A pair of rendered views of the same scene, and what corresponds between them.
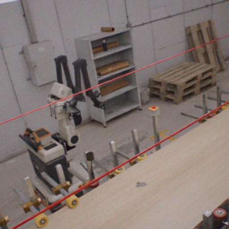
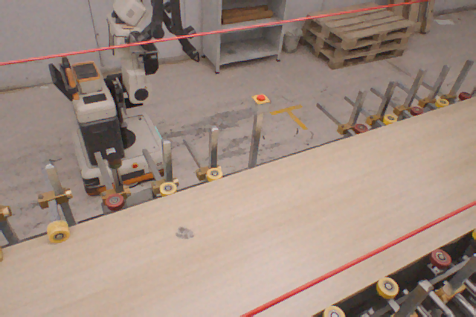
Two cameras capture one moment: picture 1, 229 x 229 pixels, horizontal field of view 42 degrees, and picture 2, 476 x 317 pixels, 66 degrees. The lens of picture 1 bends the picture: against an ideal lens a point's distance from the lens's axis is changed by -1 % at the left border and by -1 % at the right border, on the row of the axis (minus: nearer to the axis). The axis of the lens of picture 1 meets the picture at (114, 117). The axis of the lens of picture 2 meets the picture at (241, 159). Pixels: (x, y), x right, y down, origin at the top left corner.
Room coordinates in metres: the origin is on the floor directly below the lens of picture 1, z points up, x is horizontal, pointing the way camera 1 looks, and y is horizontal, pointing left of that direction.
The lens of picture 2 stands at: (0.88, -0.36, 2.26)
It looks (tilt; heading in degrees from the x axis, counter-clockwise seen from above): 43 degrees down; 2
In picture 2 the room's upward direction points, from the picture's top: 6 degrees clockwise
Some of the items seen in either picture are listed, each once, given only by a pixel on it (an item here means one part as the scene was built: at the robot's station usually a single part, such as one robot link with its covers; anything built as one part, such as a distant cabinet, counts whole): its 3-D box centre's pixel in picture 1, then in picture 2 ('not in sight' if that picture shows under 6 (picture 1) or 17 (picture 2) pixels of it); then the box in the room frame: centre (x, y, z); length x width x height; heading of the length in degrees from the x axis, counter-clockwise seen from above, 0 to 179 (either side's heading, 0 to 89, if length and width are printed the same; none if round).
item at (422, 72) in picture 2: not in sight; (409, 99); (3.15, -1.39, 0.91); 0.04 x 0.04 x 0.48; 34
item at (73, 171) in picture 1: (81, 178); (106, 181); (2.10, 0.36, 0.84); 0.43 x 0.03 x 0.04; 34
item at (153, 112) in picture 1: (154, 111); (259, 104); (2.45, -0.37, 1.18); 0.07 x 0.07 x 0.08; 34
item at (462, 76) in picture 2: not in sight; (455, 88); (3.43, -1.81, 0.88); 0.04 x 0.04 x 0.48; 34
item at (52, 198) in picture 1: (65, 183); (120, 150); (3.03, 0.73, 0.16); 0.67 x 0.64 x 0.25; 123
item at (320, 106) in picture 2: (196, 117); (337, 121); (2.91, -0.90, 0.81); 0.43 x 0.03 x 0.04; 34
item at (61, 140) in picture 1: (65, 140); (129, 88); (3.18, 0.63, 0.68); 0.28 x 0.27 x 0.25; 33
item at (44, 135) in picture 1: (42, 137); (87, 77); (2.97, 0.83, 0.87); 0.23 x 0.15 x 0.11; 33
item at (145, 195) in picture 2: (96, 187); (127, 200); (2.06, 0.25, 0.75); 0.26 x 0.01 x 0.10; 124
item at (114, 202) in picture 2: (94, 187); (116, 207); (1.93, 0.25, 0.85); 0.08 x 0.08 x 0.11
